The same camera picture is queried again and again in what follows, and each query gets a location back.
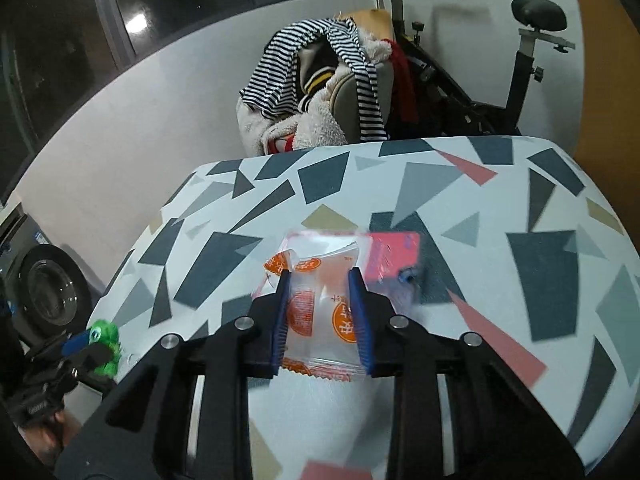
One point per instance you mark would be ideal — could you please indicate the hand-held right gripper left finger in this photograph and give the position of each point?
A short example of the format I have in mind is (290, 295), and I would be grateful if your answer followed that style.
(281, 310)

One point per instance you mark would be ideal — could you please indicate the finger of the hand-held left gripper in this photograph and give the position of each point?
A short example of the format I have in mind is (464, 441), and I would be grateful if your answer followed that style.
(77, 344)
(95, 356)

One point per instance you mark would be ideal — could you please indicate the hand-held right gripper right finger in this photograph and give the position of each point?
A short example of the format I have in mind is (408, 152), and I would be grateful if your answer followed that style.
(361, 310)

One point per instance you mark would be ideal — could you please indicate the clear orange printed wrapper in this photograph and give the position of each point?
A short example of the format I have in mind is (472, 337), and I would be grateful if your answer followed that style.
(320, 280)

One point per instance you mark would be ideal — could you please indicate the person's left hand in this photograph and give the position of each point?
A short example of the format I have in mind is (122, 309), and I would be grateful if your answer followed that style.
(45, 440)

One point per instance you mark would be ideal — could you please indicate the grey washing machine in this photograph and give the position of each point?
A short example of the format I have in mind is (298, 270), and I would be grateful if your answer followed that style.
(50, 290)

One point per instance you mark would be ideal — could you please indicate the red white printed cloth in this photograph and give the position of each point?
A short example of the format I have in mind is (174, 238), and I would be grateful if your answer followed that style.
(280, 145)

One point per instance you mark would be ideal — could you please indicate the tan chair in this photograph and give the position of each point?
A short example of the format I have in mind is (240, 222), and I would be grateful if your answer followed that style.
(345, 105)

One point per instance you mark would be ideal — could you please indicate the red garment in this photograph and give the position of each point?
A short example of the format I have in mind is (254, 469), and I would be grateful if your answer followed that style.
(405, 85)

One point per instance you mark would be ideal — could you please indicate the black exercise bike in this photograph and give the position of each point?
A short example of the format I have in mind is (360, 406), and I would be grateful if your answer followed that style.
(450, 95)

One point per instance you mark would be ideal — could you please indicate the black jacket yellow stripes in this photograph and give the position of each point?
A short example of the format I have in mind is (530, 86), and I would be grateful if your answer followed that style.
(312, 60)

